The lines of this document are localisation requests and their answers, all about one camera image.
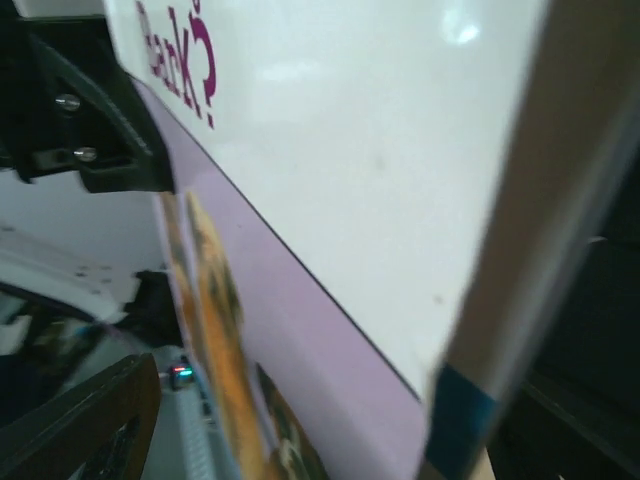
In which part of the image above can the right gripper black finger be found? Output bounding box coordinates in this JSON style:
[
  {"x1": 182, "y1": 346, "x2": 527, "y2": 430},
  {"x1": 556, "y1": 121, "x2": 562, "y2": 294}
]
[{"x1": 1, "y1": 14, "x2": 175, "y2": 193}]

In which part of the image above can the dog picture book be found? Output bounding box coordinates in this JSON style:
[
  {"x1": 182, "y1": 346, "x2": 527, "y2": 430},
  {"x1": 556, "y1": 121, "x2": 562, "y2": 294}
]
[{"x1": 105, "y1": 1, "x2": 639, "y2": 479}]

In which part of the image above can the grey slotted cable duct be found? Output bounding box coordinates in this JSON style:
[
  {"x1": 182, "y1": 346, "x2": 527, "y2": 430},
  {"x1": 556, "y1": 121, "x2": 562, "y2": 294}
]
[{"x1": 159, "y1": 354, "x2": 218, "y2": 479}]

